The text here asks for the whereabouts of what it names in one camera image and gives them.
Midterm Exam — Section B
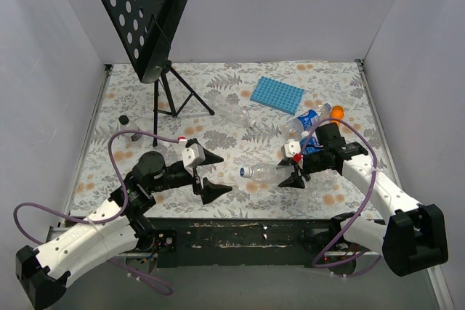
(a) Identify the clear bottle pocari cap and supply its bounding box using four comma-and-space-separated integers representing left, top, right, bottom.
239, 163, 293, 184

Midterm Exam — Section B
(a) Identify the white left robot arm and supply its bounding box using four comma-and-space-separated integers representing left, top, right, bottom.
16, 139, 232, 309

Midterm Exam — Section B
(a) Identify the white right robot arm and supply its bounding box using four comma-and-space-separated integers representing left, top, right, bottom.
280, 118, 448, 277

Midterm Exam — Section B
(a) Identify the green label drink bottle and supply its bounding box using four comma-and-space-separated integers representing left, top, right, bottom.
286, 139, 301, 152

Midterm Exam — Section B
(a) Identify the large crumpled clear bottle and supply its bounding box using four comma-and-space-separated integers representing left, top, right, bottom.
295, 169, 339, 194

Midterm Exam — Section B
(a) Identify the blue label pepsi bottle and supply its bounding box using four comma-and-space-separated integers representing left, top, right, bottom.
282, 103, 332, 139

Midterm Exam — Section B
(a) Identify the clear bottle green logo cap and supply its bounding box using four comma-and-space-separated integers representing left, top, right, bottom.
206, 93, 256, 128

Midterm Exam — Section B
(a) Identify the small black cap bottle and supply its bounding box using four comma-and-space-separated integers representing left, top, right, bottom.
118, 115, 142, 144

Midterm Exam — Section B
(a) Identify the blue studded building plate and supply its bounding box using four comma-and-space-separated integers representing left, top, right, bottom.
250, 76, 304, 115

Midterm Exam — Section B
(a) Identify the black music stand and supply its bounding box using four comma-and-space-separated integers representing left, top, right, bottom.
100, 0, 207, 118

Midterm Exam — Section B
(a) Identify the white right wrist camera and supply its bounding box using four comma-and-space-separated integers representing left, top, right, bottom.
282, 140, 302, 163

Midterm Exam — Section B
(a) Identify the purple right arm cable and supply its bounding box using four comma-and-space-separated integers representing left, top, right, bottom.
296, 117, 384, 280

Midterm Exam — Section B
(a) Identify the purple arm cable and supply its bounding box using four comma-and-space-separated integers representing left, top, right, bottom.
13, 130, 182, 296
296, 117, 384, 280

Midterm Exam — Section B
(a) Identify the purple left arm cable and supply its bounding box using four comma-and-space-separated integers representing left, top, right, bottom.
13, 130, 182, 296

